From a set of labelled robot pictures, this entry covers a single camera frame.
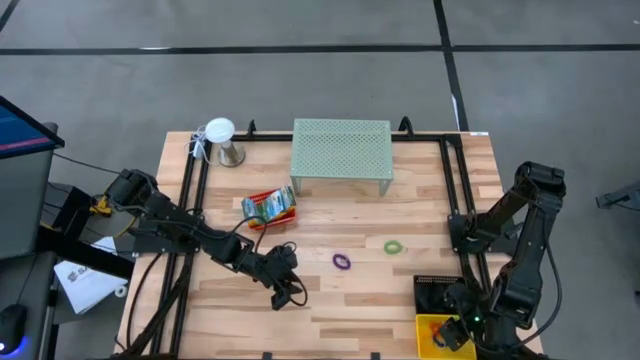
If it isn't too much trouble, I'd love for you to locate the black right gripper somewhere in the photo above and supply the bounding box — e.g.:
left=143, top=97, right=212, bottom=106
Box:
left=439, top=287, right=497, bottom=353

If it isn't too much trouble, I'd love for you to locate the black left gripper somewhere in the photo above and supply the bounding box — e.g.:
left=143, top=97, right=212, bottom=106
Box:
left=259, top=243, right=305, bottom=312

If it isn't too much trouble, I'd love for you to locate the red plastic basket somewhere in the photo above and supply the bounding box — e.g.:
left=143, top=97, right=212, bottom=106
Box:
left=241, top=187, right=297, bottom=231

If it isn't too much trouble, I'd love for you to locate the dark grey desk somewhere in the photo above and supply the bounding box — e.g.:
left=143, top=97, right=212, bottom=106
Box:
left=0, top=249, right=59, bottom=360

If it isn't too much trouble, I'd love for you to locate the yellow plastic bin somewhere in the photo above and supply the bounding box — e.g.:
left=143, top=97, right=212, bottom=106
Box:
left=415, top=313, right=478, bottom=360

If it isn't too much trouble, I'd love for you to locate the black mesh tray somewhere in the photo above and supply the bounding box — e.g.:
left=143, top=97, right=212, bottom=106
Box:
left=413, top=274, right=469, bottom=316

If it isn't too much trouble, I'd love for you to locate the green mesh shelf riser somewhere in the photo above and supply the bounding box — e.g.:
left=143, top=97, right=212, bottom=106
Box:
left=289, top=118, right=395, bottom=197

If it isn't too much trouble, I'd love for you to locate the white lamp with metal base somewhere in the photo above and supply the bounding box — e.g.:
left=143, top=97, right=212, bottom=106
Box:
left=203, top=117, right=246, bottom=168

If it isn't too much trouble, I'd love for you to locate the small white paper sheet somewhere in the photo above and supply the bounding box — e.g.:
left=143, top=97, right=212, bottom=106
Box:
left=92, top=235, right=119, bottom=255

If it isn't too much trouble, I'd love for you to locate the white printed booklet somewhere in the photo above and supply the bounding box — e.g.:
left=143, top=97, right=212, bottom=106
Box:
left=53, top=259, right=129, bottom=315

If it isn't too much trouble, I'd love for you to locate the black equipment box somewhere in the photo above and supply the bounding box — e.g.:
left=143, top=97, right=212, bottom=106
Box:
left=52, top=185, right=96, bottom=236

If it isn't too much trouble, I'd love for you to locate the black computer mouse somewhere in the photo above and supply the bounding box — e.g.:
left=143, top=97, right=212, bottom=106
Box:
left=0, top=303, right=27, bottom=356

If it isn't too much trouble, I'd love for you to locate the computer monitor blue screen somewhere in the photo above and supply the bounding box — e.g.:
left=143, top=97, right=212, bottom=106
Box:
left=0, top=94, right=66, bottom=261

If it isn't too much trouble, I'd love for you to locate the black aluminium table frame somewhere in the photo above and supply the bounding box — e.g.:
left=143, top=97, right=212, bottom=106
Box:
left=112, top=116, right=551, bottom=360

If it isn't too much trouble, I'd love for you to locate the white adapter with cable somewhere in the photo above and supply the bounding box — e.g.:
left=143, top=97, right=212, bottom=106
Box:
left=188, top=127, right=211, bottom=162

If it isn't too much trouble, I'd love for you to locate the yellow cable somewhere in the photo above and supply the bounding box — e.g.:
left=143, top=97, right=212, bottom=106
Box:
left=89, top=195, right=139, bottom=239

